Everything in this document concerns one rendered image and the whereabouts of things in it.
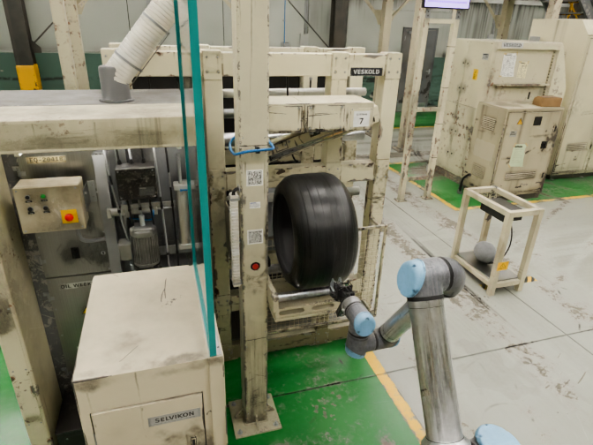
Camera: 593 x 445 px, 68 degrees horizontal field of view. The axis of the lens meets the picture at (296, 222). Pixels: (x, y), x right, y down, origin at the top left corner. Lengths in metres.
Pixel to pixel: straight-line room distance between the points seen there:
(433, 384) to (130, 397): 0.89
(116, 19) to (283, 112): 8.88
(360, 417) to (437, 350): 1.51
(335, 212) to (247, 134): 0.52
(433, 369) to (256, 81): 1.25
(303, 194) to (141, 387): 1.07
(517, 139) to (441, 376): 5.16
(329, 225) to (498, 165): 4.57
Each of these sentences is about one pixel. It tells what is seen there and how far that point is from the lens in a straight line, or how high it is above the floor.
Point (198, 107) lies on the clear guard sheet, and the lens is 1.02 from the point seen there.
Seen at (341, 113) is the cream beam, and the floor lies 1.73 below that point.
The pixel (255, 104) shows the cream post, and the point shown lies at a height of 1.83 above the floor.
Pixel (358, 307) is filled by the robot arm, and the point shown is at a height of 1.08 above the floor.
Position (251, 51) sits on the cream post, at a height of 2.03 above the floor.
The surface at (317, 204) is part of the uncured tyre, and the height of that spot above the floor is 1.40.
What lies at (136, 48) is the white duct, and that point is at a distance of 2.11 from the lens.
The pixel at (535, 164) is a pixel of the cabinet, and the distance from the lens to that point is 6.77.
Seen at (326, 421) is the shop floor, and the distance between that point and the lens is 2.87.
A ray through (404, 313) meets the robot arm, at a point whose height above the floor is 1.13.
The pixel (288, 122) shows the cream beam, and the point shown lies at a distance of 2.22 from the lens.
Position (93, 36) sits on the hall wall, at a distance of 10.94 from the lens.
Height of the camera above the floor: 2.14
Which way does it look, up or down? 24 degrees down
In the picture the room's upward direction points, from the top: 2 degrees clockwise
